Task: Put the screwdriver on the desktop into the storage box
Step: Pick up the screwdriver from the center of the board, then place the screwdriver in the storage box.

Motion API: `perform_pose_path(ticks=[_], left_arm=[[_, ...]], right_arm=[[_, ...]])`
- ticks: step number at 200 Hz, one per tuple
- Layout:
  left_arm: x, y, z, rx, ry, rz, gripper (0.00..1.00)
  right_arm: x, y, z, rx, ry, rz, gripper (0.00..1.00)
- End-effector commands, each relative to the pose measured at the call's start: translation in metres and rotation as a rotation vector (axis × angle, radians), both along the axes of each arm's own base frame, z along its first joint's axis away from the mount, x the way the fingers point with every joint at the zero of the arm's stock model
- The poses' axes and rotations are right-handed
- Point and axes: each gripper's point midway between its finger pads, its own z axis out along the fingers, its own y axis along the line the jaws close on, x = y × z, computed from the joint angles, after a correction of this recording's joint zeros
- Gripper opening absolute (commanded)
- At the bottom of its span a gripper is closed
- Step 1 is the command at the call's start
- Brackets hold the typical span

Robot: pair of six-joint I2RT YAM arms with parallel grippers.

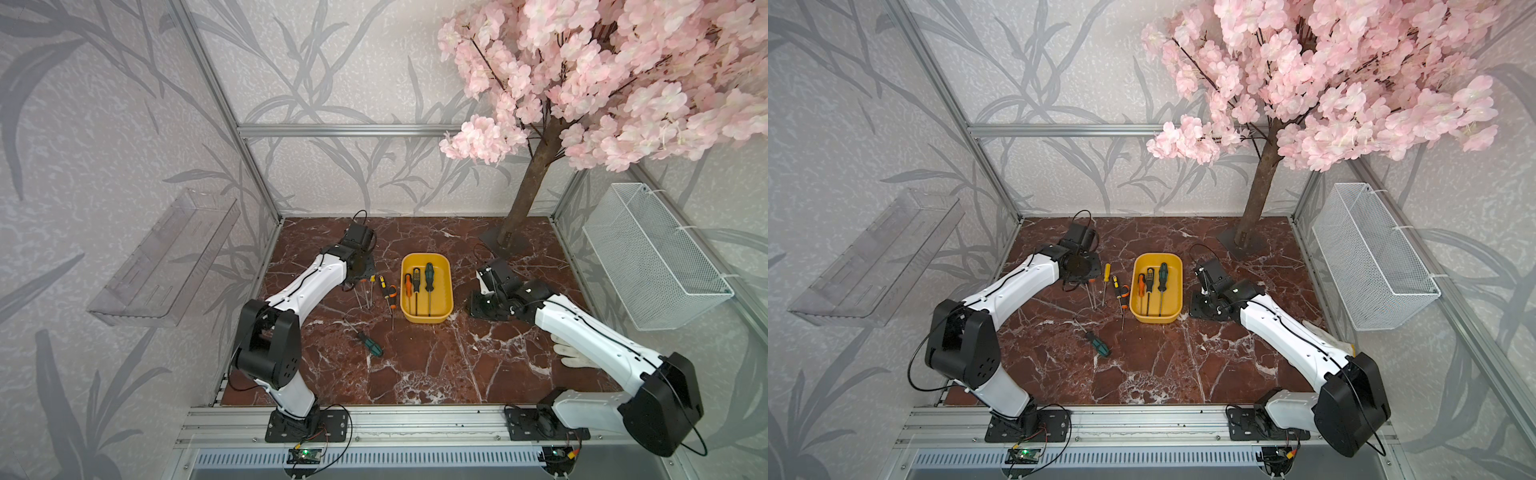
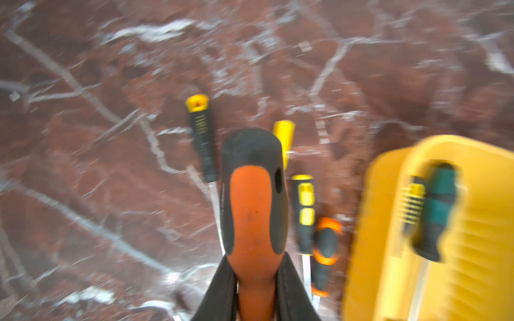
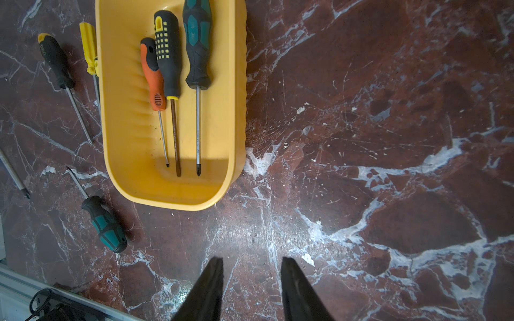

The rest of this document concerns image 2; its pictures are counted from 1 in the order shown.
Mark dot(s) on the black yellow dotted screwdriver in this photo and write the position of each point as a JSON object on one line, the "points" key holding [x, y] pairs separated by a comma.
{"points": [[411, 205]]}

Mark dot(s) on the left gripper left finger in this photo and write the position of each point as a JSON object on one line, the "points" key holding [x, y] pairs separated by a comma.
{"points": [[220, 302]]}

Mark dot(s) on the black yellow small screwdriver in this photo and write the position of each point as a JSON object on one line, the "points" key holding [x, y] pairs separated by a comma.
{"points": [[303, 201]]}

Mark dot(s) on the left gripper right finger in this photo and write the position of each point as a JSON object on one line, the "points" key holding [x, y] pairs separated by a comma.
{"points": [[292, 301]]}

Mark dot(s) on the small orange black screwdriver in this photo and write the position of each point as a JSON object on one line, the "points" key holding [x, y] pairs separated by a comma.
{"points": [[325, 255]]}

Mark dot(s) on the yellow plastic storage box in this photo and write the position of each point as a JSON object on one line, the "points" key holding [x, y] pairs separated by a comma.
{"points": [[474, 278]]}

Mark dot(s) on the yellow handle screwdriver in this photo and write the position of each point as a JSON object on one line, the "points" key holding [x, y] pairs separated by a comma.
{"points": [[284, 131]]}

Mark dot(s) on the black screwdriver yellow cap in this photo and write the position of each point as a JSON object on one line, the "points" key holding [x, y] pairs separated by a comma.
{"points": [[197, 106]]}

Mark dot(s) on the green black screwdriver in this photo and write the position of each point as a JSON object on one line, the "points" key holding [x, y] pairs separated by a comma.
{"points": [[440, 198]]}

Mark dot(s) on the large orange black screwdriver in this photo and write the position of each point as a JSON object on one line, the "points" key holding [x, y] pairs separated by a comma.
{"points": [[254, 213]]}

